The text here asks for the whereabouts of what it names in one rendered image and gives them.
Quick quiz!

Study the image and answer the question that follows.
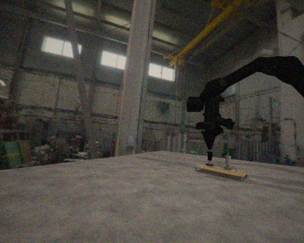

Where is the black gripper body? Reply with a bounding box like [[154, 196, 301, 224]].
[[196, 110, 223, 134]]

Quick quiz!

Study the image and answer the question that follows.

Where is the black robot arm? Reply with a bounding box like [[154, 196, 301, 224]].
[[186, 56, 304, 130]]

